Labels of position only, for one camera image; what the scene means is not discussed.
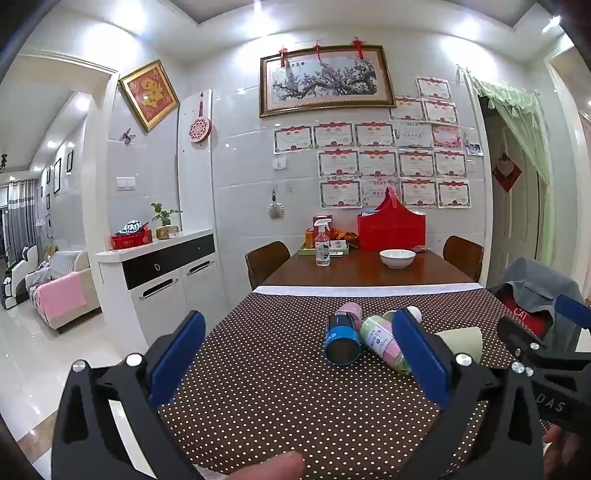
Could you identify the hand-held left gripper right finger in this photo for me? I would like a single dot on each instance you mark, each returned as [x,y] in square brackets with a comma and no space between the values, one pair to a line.
[422,357]

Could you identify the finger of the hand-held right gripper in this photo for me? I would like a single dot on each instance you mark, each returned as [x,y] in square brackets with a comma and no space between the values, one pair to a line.
[575,310]
[519,339]

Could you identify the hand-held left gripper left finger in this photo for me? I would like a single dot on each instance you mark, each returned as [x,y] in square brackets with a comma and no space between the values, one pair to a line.
[178,357]

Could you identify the blue and black cup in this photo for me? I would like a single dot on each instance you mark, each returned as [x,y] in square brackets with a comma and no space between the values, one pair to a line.
[341,344]

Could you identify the cream cup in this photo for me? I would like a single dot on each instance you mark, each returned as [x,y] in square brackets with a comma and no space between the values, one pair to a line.
[461,344]

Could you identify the white cup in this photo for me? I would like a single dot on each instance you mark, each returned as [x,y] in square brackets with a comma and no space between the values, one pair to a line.
[414,314]

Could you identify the green and pink cup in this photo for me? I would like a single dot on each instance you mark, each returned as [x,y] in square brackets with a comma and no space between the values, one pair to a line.
[381,341]

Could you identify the person's right hand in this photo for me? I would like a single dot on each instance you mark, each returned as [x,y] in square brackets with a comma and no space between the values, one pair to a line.
[565,450]

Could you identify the person's left hand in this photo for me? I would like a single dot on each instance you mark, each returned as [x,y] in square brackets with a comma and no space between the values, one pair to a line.
[272,467]

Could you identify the red cloth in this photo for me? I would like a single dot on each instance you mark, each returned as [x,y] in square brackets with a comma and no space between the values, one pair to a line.
[521,314]

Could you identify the grey jacket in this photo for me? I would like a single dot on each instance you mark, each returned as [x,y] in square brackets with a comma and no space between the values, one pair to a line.
[535,277]

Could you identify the white sideboard cabinet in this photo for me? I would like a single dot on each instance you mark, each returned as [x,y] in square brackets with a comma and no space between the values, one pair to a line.
[157,290]

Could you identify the brown wooden chair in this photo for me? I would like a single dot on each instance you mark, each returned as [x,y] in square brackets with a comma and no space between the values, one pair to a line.
[265,263]
[464,256]

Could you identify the white door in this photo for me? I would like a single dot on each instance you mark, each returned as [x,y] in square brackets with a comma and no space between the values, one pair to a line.
[512,230]

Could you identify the brown polka dot tablecloth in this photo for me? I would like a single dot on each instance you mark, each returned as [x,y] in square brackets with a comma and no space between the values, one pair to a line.
[277,383]

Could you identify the white bowl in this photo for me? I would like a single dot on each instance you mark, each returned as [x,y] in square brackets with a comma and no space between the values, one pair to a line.
[397,258]

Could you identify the wooden dining table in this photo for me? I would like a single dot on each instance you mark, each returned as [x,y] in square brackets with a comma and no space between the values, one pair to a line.
[360,273]

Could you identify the flat red box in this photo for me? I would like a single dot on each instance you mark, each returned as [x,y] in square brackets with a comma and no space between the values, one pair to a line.
[131,241]

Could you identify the red gift box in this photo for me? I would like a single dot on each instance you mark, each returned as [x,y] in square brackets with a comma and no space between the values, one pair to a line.
[391,230]

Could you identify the pink blanket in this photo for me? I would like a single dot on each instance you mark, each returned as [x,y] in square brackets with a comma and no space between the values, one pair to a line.
[62,295]

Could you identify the potted green plant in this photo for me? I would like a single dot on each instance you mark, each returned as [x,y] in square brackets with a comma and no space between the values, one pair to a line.
[164,224]

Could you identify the green tray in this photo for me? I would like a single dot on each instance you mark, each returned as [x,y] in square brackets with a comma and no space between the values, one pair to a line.
[339,251]

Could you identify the patterned dark pouch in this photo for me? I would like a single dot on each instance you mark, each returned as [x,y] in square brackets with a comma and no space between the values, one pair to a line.
[135,227]

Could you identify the orange snack bag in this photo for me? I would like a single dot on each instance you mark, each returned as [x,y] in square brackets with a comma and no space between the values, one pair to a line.
[345,237]

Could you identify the beige sofa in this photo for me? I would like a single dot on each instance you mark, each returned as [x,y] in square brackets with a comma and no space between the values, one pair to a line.
[69,263]

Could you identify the clear spray bottle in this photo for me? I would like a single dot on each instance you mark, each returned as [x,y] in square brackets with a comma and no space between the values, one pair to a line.
[323,251]

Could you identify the red diamond door decoration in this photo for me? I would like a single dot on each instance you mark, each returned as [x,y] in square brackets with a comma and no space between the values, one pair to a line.
[506,173]

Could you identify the orange can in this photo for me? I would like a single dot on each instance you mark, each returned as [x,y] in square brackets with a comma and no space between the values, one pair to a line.
[309,240]

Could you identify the hanging white brush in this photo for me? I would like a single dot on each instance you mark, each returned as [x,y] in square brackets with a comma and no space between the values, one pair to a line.
[275,210]

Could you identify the black and white massage chair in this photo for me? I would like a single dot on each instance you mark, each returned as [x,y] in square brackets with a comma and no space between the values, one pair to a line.
[16,277]

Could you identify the green door curtain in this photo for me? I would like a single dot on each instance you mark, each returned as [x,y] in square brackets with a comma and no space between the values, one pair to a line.
[521,124]

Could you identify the grey window curtain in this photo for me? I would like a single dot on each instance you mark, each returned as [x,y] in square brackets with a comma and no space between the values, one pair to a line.
[18,217]

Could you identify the framed red and gold picture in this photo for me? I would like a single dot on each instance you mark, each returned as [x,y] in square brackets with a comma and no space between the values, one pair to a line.
[148,94]

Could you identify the framed blossom painting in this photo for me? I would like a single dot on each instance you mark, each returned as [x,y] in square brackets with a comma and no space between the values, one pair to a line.
[325,81]

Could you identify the red knot tassel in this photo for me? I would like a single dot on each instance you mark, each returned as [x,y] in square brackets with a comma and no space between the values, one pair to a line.
[283,54]
[318,50]
[358,47]

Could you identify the white wall switch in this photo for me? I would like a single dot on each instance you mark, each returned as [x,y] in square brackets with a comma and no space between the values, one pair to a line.
[125,183]
[279,162]

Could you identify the small wall photo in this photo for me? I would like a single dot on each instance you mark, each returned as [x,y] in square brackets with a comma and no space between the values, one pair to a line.
[473,149]

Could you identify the group of wall certificates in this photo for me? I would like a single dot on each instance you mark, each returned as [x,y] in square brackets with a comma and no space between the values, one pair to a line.
[378,164]

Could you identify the black framed wall picture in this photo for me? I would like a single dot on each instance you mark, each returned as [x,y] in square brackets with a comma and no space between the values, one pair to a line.
[69,161]
[57,175]

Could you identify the butterfly wall decoration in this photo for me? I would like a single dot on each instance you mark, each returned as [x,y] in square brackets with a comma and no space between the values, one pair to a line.
[128,135]

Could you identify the round red wall ornament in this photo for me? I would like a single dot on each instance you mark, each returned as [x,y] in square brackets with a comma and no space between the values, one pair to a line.
[200,130]

